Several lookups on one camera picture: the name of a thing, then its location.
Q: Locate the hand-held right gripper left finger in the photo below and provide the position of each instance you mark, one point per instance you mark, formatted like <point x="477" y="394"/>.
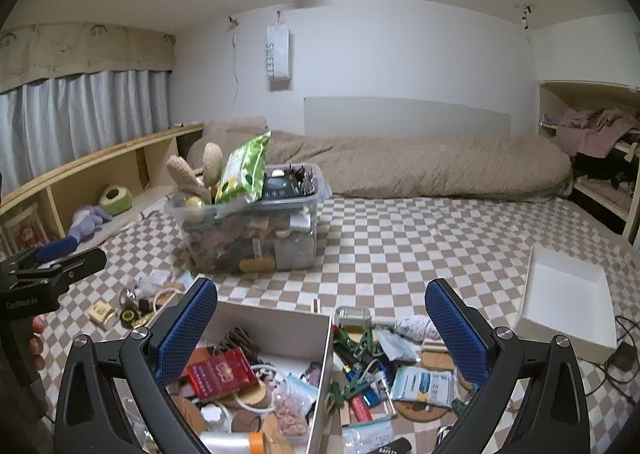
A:
<point x="187" y="329"/>

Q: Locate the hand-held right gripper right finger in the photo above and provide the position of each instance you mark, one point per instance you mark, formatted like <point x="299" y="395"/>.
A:
<point x="455" y="329"/>

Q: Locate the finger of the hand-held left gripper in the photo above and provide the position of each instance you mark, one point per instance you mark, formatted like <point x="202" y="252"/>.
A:
<point x="75" y="269"/>
<point x="57" y="249"/>

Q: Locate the white cardboard box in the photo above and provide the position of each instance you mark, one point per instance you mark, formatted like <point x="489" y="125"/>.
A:
<point x="280" y="329"/>

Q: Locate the person's left hand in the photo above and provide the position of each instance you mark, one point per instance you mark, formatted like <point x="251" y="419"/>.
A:
<point x="37" y="329"/>

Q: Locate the striped wooden coaster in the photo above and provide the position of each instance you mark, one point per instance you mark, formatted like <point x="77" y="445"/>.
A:
<point x="434" y="351"/>

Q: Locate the clear box of pink trinkets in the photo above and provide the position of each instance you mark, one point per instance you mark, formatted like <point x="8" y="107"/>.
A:
<point x="22" y="231"/>

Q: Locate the purple plush toy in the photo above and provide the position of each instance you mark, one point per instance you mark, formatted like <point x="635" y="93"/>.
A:
<point x="87" y="223"/>

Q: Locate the crumpled grey white packet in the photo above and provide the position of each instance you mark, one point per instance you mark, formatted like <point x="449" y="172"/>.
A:
<point x="415" y="327"/>

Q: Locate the brown hair claw clips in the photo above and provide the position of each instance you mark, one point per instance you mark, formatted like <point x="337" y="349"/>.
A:
<point x="235" y="339"/>

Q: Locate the small dark brown block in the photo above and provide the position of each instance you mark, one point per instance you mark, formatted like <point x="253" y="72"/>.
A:
<point x="145" y="304"/>

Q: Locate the small wooden block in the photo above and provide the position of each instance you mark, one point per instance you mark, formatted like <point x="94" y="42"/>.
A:
<point x="102" y="315"/>

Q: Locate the red box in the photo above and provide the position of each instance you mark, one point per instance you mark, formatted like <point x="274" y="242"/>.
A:
<point x="222" y="374"/>

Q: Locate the clear packet with white fluff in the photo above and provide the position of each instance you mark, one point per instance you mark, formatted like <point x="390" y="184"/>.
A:
<point x="150" y="282"/>

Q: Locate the black yellow tape measure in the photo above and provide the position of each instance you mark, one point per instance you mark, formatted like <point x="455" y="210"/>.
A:
<point x="128" y="317"/>

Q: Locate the teal white packet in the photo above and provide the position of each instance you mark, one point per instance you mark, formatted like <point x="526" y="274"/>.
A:
<point x="422" y="384"/>

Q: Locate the green round plush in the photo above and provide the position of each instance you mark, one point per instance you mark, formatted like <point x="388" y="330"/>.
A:
<point x="115" y="199"/>

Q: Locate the round cork coaster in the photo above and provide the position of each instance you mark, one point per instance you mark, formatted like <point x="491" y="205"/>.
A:
<point x="185" y="414"/>

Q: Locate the checkered bed sheet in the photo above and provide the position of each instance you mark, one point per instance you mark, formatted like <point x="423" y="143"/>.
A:
<point x="425" y="244"/>

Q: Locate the wooden bedside shelf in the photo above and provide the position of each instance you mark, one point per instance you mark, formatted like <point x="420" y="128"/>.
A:
<point x="100" y="169"/>

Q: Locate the grey box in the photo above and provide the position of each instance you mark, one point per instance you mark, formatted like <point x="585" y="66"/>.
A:
<point x="352" y="317"/>

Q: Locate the brown cylinder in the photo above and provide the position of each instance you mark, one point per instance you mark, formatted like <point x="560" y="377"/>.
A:
<point x="247" y="421"/>

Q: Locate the white box lid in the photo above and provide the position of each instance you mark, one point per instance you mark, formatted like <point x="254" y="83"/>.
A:
<point x="565" y="309"/>

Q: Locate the yellow ball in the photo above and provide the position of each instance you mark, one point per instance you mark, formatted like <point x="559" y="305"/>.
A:
<point x="192" y="208"/>

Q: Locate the red lighter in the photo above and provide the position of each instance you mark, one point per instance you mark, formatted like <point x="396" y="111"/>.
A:
<point x="361" y="409"/>

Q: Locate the slim cream box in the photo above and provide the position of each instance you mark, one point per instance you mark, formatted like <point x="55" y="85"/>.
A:
<point x="316" y="307"/>

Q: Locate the clear plastic storage bin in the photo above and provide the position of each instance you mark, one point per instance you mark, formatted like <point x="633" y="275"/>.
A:
<point x="295" y="254"/>

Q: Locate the pink beads packet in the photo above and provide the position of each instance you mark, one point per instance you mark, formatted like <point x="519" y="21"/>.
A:
<point x="290" y="414"/>

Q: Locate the clear zip packet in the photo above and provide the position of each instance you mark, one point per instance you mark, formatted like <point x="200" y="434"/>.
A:
<point x="370" y="436"/>

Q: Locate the grey curtain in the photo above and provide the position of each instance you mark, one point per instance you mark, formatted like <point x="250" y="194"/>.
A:
<point x="100" y="114"/>

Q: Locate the beige plush toy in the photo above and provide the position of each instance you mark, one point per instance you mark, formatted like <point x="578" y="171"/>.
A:
<point x="192" y="174"/>

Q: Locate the beige blanket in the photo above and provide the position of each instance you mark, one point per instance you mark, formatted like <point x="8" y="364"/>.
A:
<point x="425" y="164"/>

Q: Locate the black charger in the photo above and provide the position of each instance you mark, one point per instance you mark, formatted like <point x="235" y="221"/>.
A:
<point x="625" y="356"/>

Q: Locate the green snack packet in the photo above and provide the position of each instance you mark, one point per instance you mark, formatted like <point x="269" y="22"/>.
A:
<point x="245" y="164"/>

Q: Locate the beige curtain valance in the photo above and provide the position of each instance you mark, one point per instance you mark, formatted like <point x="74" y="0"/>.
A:
<point x="75" y="49"/>

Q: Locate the white headboard panel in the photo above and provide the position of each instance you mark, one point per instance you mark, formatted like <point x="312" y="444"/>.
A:
<point x="400" y="114"/>

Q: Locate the dark clothes pile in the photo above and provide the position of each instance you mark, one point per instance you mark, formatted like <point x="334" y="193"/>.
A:
<point x="610" y="169"/>

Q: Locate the pink clothes pile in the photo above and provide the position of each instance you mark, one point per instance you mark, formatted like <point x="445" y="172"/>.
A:
<point x="595" y="131"/>

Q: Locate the wooden wardrobe shelf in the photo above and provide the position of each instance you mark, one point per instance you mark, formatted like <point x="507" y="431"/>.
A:
<point x="547" y="104"/>

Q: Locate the white hanging sweet sign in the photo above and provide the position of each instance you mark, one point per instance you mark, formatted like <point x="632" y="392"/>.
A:
<point x="277" y="54"/>

